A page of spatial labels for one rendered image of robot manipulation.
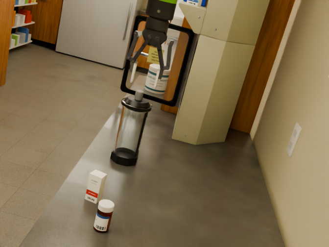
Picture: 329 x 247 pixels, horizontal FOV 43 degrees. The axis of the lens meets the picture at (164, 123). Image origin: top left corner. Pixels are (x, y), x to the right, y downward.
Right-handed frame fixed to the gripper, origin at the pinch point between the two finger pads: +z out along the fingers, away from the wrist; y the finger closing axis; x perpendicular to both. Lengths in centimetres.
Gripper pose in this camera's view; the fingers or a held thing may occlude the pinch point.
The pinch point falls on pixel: (145, 77)
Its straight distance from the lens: 143.1
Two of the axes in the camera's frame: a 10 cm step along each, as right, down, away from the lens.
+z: -2.4, 9.1, 3.3
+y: -9.7, -2.5, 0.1
